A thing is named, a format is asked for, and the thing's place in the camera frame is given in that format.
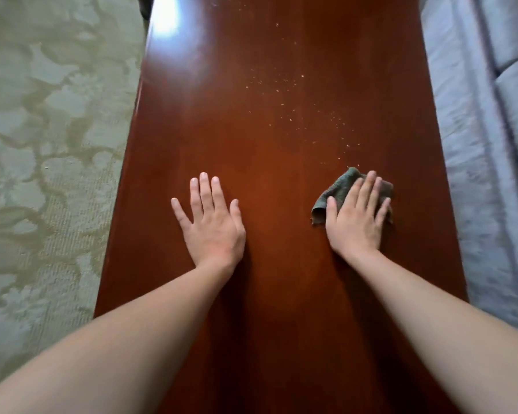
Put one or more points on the green floral patterned rug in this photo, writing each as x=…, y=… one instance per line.
x=47, y=168

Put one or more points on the person's left hand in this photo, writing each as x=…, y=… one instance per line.
x=213, y=237

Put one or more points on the grey-green cleaning cloth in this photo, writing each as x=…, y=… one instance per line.
x=339, y=191

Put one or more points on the person's right forearm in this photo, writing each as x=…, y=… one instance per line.
x=449, y=336

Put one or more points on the scattered light crumbs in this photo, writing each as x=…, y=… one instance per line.
x=302, y=103

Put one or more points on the person's right middle finger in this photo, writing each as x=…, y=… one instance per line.
x=365, y=189

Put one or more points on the person's left forearm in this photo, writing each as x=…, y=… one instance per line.
x=99, y=336

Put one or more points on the person's left thumb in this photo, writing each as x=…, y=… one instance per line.
x=237, y=213

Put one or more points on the person's left middle finger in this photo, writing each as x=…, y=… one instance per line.
x=206, y=191

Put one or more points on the person's right little finger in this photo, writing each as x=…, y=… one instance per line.
x=383, y=211

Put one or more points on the person's right thumb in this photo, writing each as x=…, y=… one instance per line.
x=331, y=209

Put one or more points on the grey fabric sofa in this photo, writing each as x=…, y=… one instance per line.
x=483, y=146

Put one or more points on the person's right hand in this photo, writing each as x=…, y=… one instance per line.
x=356, y=230

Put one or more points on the person's left little finger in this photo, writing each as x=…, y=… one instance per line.
x=181, y=213

